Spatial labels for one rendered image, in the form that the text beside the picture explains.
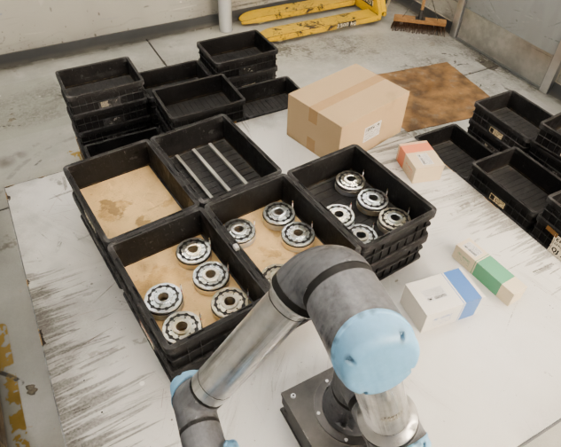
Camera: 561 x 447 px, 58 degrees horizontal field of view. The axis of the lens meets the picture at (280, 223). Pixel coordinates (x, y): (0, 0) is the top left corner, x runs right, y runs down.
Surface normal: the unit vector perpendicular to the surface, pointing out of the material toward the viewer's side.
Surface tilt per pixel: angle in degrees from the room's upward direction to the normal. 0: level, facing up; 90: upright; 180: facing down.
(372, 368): 81
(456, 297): 0
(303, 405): 2
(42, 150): 0
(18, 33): 90
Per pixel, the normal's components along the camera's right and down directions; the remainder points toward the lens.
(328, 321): -0.82, -0.15
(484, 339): 0.03, -0.70
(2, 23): 0.47, 0.64
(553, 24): -0.88, 0.32
